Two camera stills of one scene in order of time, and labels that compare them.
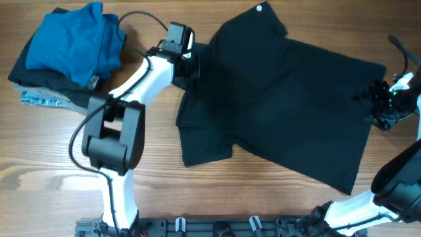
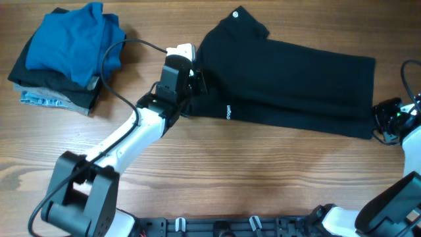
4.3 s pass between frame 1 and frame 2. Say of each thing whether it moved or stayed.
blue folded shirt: stayed
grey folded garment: stayed
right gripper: moved
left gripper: moved
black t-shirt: moved
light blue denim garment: stayed
